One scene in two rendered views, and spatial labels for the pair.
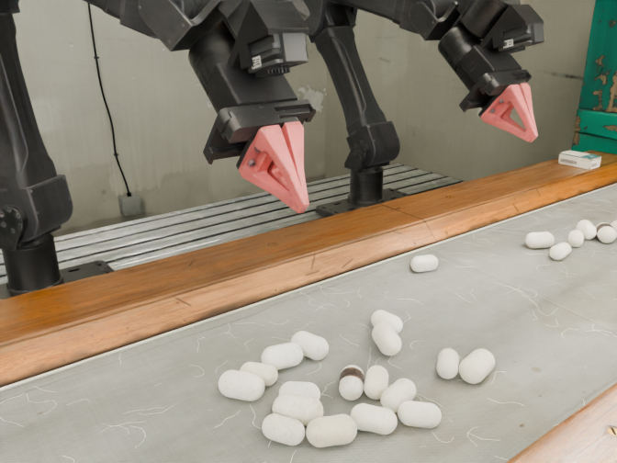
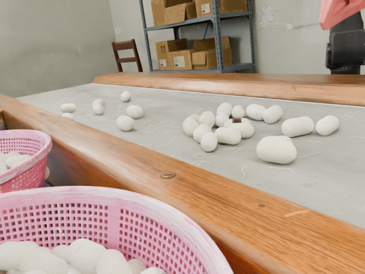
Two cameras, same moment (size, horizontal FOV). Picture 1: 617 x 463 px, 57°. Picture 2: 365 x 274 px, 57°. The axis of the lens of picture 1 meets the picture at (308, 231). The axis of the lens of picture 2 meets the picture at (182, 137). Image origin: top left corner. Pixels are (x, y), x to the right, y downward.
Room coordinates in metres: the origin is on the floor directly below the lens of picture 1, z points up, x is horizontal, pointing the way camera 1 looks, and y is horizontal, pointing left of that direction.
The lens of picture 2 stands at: (0.32, -0.43, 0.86)
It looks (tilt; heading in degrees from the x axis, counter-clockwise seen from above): 17 degrees down; 93
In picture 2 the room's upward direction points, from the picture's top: 8 degrees counter-clockwise
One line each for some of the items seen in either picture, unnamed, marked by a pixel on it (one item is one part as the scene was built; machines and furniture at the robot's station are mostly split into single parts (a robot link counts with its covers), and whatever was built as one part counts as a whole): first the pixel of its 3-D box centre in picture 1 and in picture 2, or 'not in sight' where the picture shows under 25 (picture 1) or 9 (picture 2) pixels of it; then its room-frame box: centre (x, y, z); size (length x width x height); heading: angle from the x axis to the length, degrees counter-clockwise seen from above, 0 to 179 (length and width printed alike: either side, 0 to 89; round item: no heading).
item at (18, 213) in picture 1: (31, 219); (347, 54); (0.68, 0.35, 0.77); 0.09 x 0.06 x 0.06; 164
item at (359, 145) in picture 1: (372, 153); not in sight; (1.05, -0.12, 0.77); 0.09 x 0.06 x 0.06; 129
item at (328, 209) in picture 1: (365, 186); not in sight; (1.05, -0.11, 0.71); 0.20 x 0.07 x 0.08; 128
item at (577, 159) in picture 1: (579, 159); not in sight; (1.00, -0.48, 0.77); 0.06 x 0.04 x 0.02; 37
